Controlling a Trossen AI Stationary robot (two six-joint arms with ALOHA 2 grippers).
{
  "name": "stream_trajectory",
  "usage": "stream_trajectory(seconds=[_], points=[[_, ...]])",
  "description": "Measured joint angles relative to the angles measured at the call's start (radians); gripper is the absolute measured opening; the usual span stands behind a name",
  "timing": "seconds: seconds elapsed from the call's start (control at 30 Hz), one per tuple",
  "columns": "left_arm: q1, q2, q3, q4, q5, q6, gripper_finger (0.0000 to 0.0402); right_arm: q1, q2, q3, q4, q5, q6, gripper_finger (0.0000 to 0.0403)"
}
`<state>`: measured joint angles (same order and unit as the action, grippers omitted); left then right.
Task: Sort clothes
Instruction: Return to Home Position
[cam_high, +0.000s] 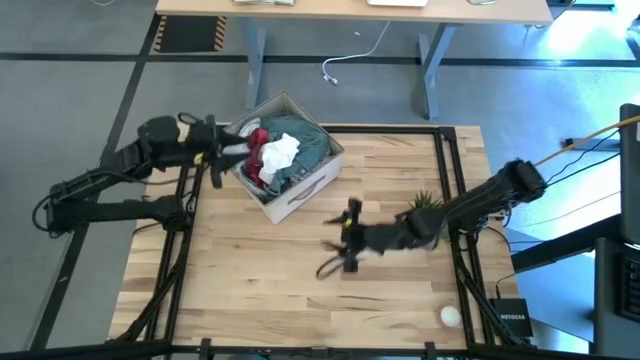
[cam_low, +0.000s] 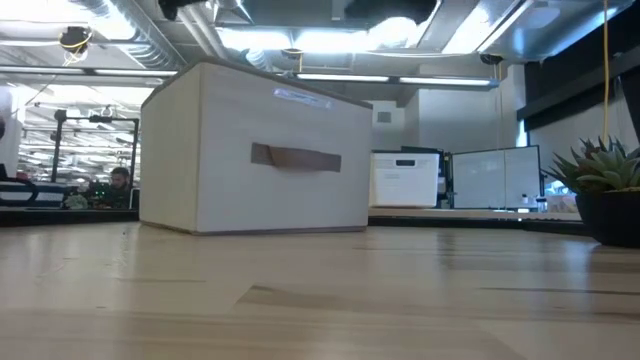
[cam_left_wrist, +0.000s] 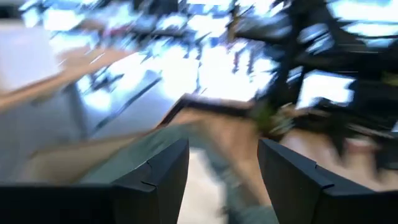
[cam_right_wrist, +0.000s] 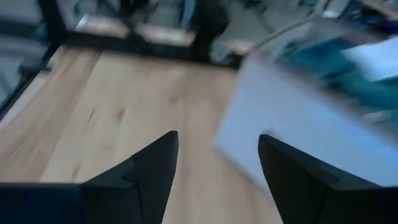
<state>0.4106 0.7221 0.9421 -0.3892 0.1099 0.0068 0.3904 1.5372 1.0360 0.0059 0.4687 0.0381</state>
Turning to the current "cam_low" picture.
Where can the potted succulent plant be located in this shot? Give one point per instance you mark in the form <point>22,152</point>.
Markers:
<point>610,215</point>

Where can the long ceiling light tube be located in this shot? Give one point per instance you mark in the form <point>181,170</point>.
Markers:
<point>135,72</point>
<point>342,78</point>
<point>445,81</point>

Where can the black metal stand frame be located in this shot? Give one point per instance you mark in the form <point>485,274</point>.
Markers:
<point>57,145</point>

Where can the black metal table frame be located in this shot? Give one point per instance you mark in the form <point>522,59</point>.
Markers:
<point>65,217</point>

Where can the white plastic bin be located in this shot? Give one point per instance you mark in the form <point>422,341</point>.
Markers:
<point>405,180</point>

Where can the person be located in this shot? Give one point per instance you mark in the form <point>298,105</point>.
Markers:
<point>117,192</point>

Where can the black ceiling camera dome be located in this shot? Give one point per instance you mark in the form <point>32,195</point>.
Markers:
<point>491,59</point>

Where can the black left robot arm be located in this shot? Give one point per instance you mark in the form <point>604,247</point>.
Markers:
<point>175,7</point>

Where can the cardboard box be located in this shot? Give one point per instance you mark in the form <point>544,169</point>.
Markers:
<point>260,150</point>

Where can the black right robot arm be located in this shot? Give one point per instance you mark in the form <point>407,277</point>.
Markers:
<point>390,9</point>

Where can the navy and white bin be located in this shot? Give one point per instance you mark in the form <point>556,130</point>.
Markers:
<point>30,195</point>

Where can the white divider panel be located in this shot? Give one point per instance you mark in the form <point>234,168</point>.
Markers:
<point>495,177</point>

